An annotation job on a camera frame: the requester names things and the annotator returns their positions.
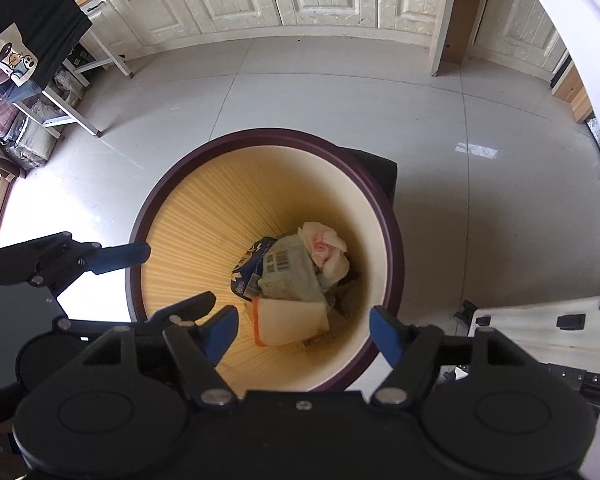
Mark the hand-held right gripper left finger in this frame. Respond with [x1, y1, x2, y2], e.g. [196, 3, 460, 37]
[80, 305, 240, 409]

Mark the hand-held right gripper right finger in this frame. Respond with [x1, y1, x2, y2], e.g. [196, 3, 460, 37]
[370, 306, 528, 409]

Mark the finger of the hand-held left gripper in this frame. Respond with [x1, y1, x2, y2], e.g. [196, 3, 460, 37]
[0, 232, 152, 287]
[55, 292, 217, 341]

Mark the white orange carton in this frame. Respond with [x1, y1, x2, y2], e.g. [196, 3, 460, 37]
[251, 296, 331, 348]

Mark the round beige waste bin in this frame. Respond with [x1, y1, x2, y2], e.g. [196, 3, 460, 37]
[130, 129, 406, 393]

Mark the pale green barcode packet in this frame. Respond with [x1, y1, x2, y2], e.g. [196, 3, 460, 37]
[257, 234, 332, 306]

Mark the white red-print plastic bag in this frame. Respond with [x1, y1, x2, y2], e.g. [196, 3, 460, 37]
[297, 221, 351, 282]

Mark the grey storage bag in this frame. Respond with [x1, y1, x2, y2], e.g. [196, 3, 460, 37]
[2, 67, 88, 171]

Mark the black flat board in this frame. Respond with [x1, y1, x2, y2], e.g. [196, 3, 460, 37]
[337, 146, 398, 202]

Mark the cartoon print tote bag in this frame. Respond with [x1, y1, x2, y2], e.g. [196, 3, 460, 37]
[0, 22, 43, 86]

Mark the black cloth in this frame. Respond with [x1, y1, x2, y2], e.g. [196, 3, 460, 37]
[0, 0, 93, 86]

